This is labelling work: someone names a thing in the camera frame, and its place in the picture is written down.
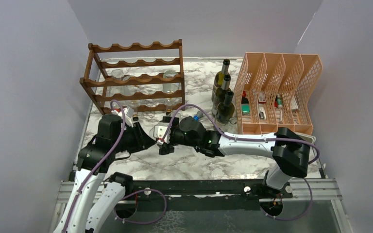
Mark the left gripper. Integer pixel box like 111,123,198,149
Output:
113,121,156,153

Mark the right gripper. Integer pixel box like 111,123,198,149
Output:
159,116,201,155

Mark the green wine bottle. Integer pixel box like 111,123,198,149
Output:
211,59,230,100
215,91,235,128
211,74,231,117

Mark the clear glass bottle top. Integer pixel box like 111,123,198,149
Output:
222,117,237,132

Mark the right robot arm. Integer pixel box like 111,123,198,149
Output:
150,116,312,198

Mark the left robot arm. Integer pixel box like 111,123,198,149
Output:
54,114,155,233

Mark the wooden wine rack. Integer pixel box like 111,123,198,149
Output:
79,39,186,115

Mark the blue grey stamp cylinder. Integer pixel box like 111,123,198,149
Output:
193,111,204,121

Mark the green black red stamp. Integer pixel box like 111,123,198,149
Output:
241,91,250,115

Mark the peach plastic file organizer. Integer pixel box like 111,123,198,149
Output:
234,52,322,136

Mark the grey flat item behind organizer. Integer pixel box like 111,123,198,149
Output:
296,132,316,144

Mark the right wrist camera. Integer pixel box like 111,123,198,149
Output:
153,122,169,145

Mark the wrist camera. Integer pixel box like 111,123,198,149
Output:
111,107,134,127
153,122,169,145

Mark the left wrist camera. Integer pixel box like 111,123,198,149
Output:
111,107,134,127

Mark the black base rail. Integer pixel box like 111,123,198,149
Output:
114,179,293,214

